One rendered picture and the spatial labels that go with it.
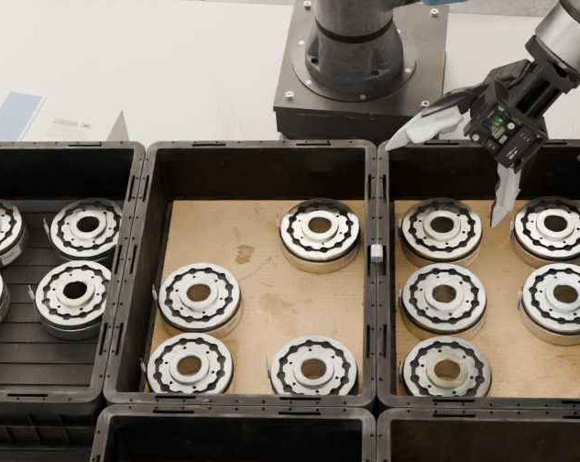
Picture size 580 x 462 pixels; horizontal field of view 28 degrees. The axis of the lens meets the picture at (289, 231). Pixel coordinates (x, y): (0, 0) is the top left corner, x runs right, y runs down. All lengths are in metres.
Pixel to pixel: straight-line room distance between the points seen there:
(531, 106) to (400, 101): 0.56
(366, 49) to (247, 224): 0.34
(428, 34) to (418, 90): 0.12
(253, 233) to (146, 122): 0.42
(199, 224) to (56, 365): 0.27
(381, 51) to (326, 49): 0.08
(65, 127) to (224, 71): 0.32
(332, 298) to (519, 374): 0.25
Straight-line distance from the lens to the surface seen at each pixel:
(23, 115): 1.81
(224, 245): 1.52
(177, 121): 1.87
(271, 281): 1.47
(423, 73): 1.77
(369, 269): 1.37
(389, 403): 1.25
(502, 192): 1.30
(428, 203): 1.51
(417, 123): 1.26
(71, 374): 1.43
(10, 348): 1.48
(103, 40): 2.05
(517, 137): 1.21
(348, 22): 1.67
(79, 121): 1.77
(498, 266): 1.49
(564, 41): 1.20
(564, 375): 1.40
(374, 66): 1.74
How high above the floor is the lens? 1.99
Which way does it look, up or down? 50 degrees down
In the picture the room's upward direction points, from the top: 5 degrees counter-clockwise
